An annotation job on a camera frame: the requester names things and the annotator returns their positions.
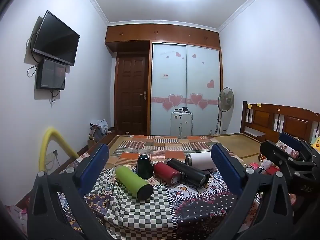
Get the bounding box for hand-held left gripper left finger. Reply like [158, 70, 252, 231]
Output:
[27, 144, 110, 240]

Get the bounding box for pile of clothes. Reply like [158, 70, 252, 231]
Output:
[87, 119, 111, 151]

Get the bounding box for wooden bed headboard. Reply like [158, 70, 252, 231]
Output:
[240, 101, 320, 144]

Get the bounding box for pink and red toys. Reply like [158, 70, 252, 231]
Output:
[249, 158, 284, 177]

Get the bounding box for black television cable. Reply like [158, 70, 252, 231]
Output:
[26, 29, 41, 78]

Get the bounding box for checkered cloth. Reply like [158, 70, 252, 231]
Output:
[103, 169, 178, 240]

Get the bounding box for green cup with black lid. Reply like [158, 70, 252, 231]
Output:
[115, 165, 154, 201]

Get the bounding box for wall-mounted black television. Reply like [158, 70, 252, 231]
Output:
[32, 10, 81, 67]

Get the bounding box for red cup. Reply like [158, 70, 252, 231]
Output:
[153, 162, 181, 186]

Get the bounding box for brown wooden door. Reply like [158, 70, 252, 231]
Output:
[115, 51, 151, 135]

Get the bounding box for yellow foam tube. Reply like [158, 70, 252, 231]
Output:
[39, 127, 80, 172]

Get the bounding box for white cup with steel rim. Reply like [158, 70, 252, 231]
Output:
[185, 152, 218, 170]

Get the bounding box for yellow plush toy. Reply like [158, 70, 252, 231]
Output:
[309, 135, 320, 153]

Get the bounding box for standing fan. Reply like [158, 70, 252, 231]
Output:
[216, 87, 235, 135]

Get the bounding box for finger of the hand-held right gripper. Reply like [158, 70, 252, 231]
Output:
[259, 141, 317, 180]
[279, 132, 320, 162]

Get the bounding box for black cup with steel rim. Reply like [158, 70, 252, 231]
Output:
[167, 158, 210, 189]

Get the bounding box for bamboo bed mat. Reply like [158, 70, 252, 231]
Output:
[107, 133, 262, 160]

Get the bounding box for wooden wardrobe with heart stickers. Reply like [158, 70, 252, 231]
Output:
[105, 24, 223, 137]

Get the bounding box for pink cloth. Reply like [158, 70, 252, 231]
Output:
[4, 197, 28, 239]

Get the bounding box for small black wall monitor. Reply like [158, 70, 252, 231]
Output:
[36, 57, 67, 90]

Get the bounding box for black hexagonal cup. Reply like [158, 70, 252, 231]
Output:
[136, 154, 154, 179]

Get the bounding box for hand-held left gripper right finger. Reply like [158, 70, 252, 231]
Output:
[211, 144, 299, 240]

